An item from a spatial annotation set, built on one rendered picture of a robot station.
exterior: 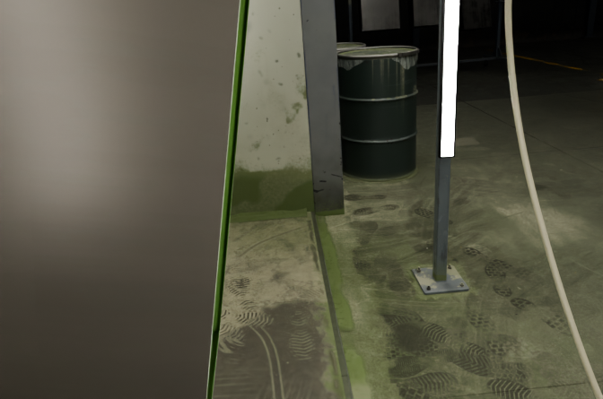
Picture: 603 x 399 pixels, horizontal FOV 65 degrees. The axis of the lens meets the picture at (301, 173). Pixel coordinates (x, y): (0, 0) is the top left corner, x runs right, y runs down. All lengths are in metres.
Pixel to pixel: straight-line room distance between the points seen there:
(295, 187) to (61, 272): 2.36
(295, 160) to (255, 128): 0.30
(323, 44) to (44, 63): 2.25
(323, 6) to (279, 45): 0.30
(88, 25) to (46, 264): 0.23
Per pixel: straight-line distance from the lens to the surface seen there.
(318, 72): 2.65
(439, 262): 2.21
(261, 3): 2.61
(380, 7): 7.54
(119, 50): 0.44
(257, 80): 2.64
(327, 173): 2.80
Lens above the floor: 1.24
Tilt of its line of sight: 20 degrees down
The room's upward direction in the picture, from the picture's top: 4 degrees counter-clockwise
